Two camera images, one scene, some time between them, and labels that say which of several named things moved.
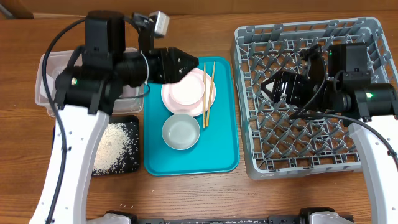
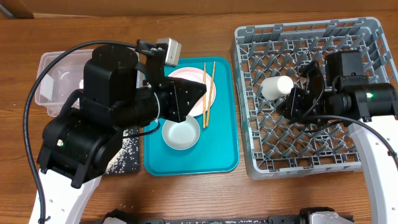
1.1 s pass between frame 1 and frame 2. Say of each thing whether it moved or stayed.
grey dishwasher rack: stayed
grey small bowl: stayed
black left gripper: moved
